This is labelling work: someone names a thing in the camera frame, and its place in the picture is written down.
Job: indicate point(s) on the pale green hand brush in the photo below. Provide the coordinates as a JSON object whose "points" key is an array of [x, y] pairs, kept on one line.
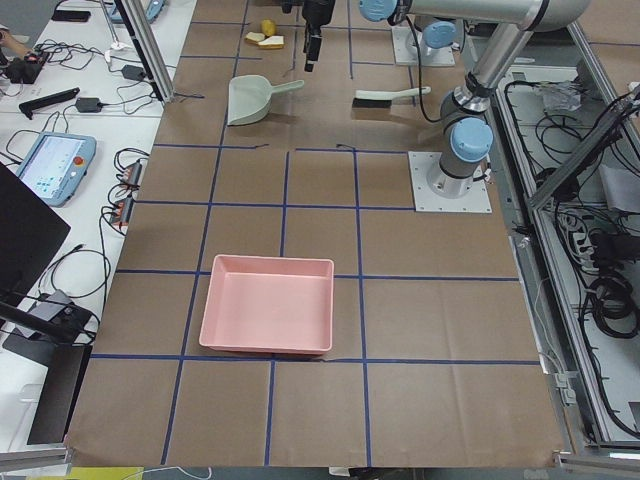
{"points": [[384, 99]]}

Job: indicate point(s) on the black power adapter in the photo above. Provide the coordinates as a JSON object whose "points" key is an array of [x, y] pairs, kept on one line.
{"points": [[88, 105], [134, 73]]}

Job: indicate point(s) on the pale green dustpan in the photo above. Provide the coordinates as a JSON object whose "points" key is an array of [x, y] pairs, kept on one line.
{"points": [[250, 96]]}

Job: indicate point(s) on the black bar tool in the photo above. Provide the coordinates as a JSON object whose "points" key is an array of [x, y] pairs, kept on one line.
{"points": [[29, 107]]}

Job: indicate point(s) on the aluminium frame post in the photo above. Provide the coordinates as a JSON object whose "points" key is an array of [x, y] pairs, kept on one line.
{"points": [[145, 44]]}

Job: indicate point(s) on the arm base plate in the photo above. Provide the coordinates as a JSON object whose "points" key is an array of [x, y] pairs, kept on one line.
{"points": [[406, 54], [436, 192]]}

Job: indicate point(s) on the blue teach pendant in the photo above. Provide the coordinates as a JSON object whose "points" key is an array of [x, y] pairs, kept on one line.
{"points": [[56, 164]]}

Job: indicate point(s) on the bread slice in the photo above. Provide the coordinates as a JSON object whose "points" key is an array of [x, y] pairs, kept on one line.
{"points": [[272, 43], [254, 37]]}

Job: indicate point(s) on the black monitor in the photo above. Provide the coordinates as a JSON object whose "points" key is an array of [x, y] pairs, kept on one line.
{"points": [[31, 234]]}

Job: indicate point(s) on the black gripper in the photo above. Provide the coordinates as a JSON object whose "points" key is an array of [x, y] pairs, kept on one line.
{"points": [[317, 11]]}

